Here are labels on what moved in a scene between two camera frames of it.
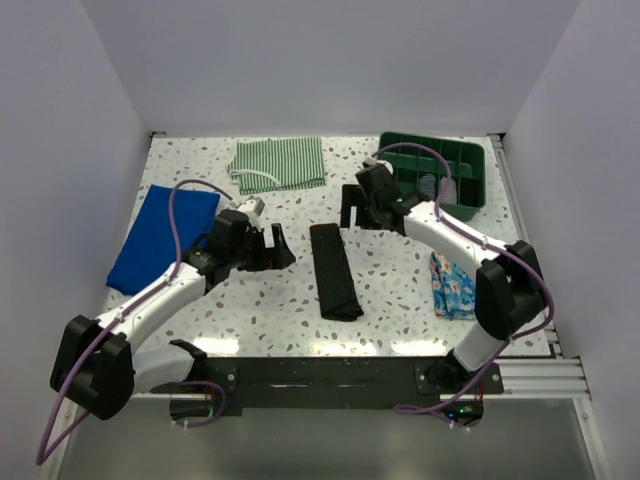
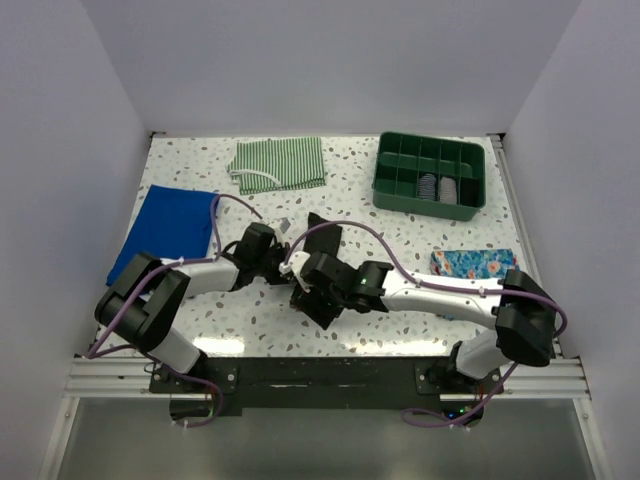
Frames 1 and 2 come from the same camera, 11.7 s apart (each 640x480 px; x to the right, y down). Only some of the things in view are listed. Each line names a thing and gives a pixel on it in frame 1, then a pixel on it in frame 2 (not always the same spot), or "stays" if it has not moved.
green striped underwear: (271, 164) stays
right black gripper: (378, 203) → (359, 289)
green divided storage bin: (465, 161) stays
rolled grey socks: (427, 185) stays
